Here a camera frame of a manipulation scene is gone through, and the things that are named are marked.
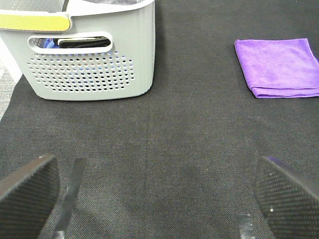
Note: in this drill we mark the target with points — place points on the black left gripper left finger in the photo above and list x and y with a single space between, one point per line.
27 197

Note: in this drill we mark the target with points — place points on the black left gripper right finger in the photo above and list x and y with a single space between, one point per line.
288 200

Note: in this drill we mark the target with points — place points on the black fabric table mat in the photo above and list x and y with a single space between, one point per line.
179 161

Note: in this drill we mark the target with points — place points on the folded purple towel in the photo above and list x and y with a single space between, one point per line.
279 68

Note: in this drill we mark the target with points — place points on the blue cloth in basket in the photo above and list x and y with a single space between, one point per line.
49 43

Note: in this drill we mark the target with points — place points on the grey perforated plastic basket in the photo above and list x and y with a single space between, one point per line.
123 69

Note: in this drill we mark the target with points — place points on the black folded cloth in basket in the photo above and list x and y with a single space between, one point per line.
83 42

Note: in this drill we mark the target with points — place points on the yellow basket handle pad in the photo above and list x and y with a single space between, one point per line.
34 22

